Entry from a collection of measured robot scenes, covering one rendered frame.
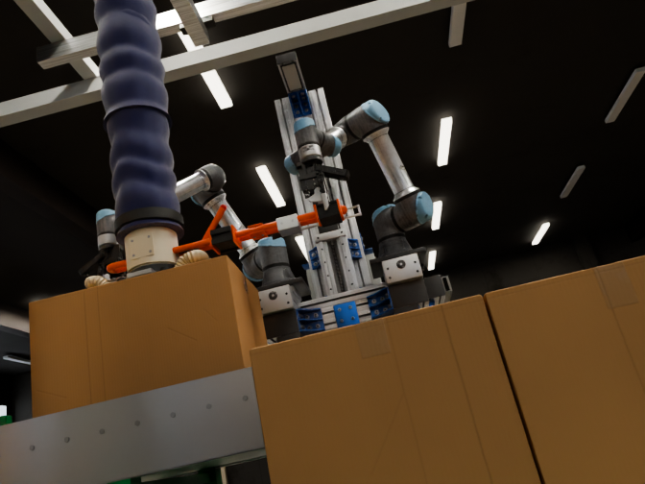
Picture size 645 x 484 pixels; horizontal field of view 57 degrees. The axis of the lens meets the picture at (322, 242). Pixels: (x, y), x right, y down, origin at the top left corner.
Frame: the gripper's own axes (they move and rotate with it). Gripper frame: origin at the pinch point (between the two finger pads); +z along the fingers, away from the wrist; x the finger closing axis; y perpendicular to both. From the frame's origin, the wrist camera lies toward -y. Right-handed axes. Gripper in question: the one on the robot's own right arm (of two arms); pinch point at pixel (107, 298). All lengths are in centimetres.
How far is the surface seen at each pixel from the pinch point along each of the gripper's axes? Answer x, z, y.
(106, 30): -37, -87, 26
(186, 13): 69, -187, 29
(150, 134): -33, -42, 36
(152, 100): -33, -56, 38
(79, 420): -61, 52, 20
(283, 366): -105, 58, 81
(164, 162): -29, -32, 39
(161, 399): -61, 51, 42
